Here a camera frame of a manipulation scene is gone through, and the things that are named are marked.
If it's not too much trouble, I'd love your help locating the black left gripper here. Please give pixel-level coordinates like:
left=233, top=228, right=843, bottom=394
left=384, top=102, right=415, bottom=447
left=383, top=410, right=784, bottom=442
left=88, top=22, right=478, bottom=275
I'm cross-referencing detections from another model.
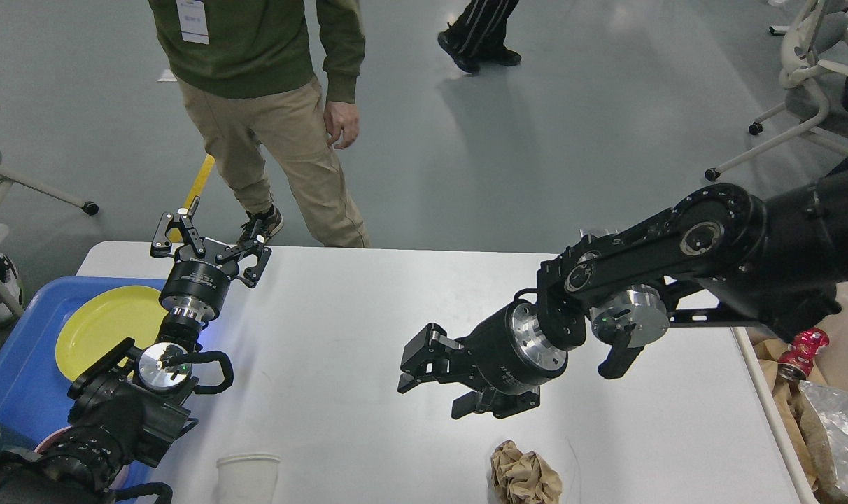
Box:
left=149, top=197, right=271, bottom=323

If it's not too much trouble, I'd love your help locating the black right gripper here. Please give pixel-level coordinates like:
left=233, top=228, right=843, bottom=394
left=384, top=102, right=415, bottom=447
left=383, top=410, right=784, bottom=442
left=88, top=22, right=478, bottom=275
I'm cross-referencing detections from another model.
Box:
left=397, top=300, right=567, bottom=420

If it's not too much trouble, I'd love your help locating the brown paper ball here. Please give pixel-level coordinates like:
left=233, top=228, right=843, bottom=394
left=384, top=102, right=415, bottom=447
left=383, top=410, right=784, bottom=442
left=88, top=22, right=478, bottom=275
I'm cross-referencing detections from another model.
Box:
left=490, top=440, right=563, bottom=503

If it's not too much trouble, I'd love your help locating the yellow plate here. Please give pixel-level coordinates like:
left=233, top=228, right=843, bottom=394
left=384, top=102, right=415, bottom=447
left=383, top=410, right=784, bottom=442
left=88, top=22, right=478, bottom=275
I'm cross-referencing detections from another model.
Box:
left=55, top=285, right=166, bottom=382

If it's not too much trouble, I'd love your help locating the white paper cup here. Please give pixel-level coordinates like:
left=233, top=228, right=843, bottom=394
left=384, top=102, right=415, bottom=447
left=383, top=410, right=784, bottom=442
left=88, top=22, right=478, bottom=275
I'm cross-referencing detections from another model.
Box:
left=215, top=453, right=281, bottom=503

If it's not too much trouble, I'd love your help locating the pink mug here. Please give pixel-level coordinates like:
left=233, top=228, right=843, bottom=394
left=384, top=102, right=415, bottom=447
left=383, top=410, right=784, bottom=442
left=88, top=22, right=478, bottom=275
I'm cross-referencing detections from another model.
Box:
left=34, top=423, right=134, bottom=491

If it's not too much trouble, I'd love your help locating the crushed red can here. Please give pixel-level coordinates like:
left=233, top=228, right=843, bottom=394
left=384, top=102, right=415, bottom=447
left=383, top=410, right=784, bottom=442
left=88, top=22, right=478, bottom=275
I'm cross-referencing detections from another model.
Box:
left=778, top=328, right=831, bottom=382

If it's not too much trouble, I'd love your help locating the large brown paper bag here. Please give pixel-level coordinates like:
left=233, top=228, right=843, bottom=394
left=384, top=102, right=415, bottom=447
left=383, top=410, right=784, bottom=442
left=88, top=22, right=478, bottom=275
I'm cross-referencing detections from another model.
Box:
left=751, top=339, right=821, bottom=497

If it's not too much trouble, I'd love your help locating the aluminium foil tray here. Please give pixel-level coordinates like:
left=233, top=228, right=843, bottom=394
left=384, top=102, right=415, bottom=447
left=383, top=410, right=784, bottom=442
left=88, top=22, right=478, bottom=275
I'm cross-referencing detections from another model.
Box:
left=798, top=381, right=848, bottom=503

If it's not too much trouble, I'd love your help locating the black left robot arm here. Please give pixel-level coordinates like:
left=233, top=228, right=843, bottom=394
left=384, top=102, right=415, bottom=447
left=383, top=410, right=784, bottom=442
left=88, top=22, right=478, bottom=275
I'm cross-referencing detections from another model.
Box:
left=0, top=199, right=271, bottom=503

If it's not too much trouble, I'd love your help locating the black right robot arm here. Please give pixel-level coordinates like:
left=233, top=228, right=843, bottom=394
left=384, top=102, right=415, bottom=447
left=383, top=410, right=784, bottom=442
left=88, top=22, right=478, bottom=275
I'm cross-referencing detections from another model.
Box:
left=397, top=170, right=848, bottom=420

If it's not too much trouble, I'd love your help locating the person in khaki trousers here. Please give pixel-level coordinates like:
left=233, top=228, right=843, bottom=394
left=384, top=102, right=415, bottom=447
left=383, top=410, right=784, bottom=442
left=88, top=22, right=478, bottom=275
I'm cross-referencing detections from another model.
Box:
left=149, top=1, right=371, bottom=249

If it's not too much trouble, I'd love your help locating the white paper scrap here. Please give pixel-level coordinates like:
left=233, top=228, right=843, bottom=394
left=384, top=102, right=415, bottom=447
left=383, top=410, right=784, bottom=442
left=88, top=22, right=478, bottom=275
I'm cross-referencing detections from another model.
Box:
left=157, top=68, right=178, bottom=83

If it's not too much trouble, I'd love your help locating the blue plastic tray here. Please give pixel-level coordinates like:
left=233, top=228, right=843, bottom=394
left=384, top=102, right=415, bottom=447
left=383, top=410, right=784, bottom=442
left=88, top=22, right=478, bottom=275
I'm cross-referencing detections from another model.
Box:
left=0, top=276, right=190, bottom=503

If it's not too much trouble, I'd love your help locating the person in black trackpants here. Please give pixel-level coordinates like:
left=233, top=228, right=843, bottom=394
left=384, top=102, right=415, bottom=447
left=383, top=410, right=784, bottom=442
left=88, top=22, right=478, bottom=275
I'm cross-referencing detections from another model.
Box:
left=437, top=1, right=522, bottom=74

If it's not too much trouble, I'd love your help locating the white plastic bin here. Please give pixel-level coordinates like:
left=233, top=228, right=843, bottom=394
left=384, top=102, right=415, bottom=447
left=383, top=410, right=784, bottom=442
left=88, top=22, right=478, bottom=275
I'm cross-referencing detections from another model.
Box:
left=732, top=283, right=848, bottom=503

